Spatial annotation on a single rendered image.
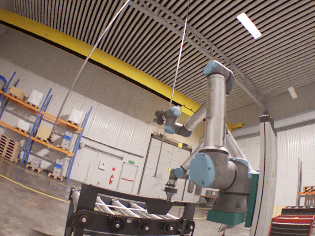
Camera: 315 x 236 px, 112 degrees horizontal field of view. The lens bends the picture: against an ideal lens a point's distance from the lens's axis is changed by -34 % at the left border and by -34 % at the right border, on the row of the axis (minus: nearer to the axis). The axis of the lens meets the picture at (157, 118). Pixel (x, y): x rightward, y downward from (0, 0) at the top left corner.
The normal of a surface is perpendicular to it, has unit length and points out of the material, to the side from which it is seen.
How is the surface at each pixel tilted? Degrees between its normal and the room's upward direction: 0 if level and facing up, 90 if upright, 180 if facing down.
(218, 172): 93
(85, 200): 90
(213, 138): 89
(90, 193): 90
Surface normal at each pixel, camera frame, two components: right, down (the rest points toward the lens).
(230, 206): -0.28, -0.72
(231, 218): -0.73, -0.40
